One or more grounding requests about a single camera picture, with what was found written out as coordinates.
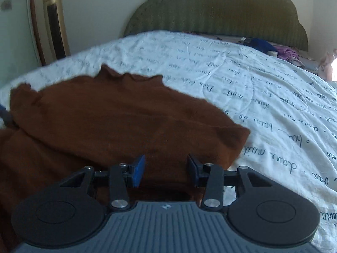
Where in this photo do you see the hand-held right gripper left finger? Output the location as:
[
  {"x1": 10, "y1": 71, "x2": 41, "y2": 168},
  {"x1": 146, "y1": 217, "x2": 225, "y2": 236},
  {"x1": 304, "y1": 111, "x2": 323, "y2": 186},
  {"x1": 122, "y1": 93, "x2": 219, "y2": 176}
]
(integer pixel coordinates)
[{"x1": 59, "y1": 155, "x2": 146, "y2": 212}]

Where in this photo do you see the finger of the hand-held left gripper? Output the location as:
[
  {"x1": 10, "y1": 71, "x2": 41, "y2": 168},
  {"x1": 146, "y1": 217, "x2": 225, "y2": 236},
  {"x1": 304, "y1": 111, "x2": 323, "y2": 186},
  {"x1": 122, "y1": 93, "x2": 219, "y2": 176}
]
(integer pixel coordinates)
[{"x1": 0, "y1": 105, "x2": 12, "y2": 128}]

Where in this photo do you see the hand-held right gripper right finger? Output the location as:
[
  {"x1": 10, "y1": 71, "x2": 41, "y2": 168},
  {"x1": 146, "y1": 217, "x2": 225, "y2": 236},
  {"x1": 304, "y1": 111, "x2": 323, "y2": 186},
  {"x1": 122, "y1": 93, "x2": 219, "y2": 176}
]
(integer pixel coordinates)
[{"x1": 186, "y1": 154, "x2": 267, "y2": 212}]

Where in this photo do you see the brown knitted sweater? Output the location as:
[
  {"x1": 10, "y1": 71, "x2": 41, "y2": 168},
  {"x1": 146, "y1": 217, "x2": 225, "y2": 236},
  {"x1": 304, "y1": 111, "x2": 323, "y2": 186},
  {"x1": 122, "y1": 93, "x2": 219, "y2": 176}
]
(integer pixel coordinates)
[{"x1": 0, "y1": 64, "x2": 250, "y2": 253}]

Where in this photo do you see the white script-printed blanket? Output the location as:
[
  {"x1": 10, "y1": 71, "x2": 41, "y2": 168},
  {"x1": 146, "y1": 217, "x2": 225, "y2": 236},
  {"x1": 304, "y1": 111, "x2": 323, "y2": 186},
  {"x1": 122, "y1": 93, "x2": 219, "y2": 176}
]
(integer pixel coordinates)
[{"x1": 0, "y1": 30, "x2": 337, "y2": 253}]

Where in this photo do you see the gold tower fan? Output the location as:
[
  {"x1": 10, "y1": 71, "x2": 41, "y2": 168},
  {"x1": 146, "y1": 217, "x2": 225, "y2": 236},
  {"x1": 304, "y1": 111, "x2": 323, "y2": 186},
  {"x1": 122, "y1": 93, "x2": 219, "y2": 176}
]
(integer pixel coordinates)
[{"x1": 42, "y1": 0, "x2": 70, "y2": 64}]

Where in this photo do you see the dark blue cloth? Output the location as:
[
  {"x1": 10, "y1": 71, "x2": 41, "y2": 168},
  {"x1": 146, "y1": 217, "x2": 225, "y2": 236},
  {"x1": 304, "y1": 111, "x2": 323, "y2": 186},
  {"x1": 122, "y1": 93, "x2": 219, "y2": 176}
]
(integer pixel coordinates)
[{"x1": 243, "y1": 38, "x2": 277, "y2": 54}]

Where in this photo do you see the purple cloth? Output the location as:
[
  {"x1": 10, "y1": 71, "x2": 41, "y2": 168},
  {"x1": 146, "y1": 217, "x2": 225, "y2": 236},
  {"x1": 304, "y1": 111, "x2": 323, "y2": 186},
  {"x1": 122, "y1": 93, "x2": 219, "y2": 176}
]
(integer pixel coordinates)
[{"x1": 274, "y1": 45, "x2": 303, "y2": 66}]

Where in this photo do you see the green padded headboard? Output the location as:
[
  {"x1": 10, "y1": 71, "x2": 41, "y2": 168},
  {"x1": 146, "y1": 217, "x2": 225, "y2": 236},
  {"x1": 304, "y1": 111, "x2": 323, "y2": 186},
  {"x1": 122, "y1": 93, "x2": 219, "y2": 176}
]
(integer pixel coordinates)
[{"x1": 123, "y1": 0, "x2": 309, "y2": 51}]

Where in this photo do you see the pink crumpled cloth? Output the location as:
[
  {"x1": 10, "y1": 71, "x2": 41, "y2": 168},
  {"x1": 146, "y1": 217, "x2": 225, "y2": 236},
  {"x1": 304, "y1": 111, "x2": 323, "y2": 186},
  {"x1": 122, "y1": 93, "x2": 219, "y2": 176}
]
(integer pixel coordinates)
[{"x1": 318, "y1": 49, "x2": 337, "y2": 82}]

